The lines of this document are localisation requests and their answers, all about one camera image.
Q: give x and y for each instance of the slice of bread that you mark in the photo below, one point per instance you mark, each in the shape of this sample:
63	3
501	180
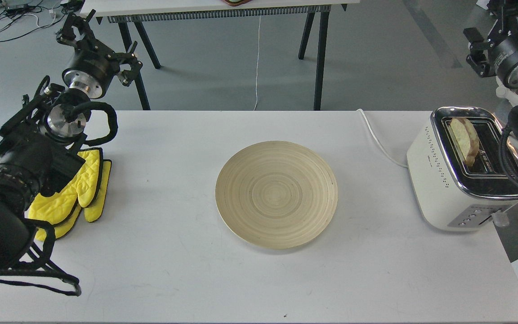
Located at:
467	139

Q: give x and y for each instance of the round bamboo plate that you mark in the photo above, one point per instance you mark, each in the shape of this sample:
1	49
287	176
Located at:
276	194

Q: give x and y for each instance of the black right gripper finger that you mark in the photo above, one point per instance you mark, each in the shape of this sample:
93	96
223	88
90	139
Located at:
506	14
477	57

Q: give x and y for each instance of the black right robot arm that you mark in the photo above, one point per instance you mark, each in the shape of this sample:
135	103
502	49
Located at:
511	127

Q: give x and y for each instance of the yellow oven mitt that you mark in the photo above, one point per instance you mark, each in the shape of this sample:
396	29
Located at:
84	195

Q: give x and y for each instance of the brown object on background table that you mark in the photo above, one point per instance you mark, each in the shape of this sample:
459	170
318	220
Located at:
235	3

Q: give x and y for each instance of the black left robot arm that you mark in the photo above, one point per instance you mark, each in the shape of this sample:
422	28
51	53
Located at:
39	146

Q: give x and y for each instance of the cream white toaster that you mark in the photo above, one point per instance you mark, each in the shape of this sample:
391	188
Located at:
451	196

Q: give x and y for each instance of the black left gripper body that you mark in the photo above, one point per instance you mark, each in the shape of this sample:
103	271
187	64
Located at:
90	72

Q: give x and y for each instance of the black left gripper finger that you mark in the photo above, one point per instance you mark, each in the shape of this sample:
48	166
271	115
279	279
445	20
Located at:
126	66
77	33

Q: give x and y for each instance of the white background table black legs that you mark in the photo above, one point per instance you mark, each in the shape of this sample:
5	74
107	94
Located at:
137	12

